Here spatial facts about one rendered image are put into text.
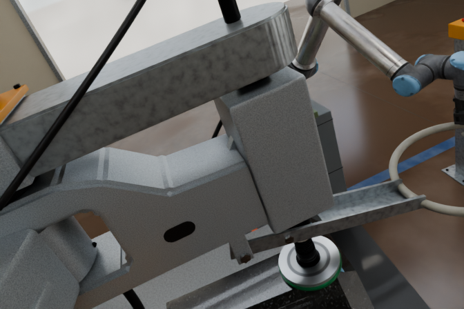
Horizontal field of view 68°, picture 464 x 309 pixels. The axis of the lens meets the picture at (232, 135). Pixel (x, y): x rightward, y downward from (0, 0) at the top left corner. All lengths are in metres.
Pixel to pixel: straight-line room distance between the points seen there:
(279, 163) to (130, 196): 0.37
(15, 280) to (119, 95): 0.41
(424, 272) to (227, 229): 1.55
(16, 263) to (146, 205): 0.28
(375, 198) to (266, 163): 0.59
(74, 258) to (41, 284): 0.14
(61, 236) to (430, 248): 2.01
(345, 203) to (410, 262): 1.10
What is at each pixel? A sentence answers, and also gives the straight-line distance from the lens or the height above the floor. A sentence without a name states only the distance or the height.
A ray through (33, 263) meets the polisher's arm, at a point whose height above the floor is 1.43.
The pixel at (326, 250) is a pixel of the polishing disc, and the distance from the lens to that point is 1.31.
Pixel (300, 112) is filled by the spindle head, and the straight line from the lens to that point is 0.85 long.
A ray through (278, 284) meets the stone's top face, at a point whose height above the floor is 0.83.
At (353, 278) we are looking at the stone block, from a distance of 1.37.
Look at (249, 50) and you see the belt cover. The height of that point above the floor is 1.65.
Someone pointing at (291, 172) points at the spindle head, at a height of 1.31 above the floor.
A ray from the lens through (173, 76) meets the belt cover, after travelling 0.73.
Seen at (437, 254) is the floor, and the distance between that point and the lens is 2.40.
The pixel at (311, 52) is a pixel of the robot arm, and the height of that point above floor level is 1.21.
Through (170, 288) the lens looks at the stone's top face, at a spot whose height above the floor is 0.83.
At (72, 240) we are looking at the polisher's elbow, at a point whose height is 1.36.
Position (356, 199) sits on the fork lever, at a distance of 1.33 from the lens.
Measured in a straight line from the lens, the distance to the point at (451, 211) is 1.32.
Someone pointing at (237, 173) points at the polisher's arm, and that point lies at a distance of 0.87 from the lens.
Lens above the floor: 1.86
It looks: 28 degrees down
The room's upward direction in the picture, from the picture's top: 21 degrees counter-clockwise
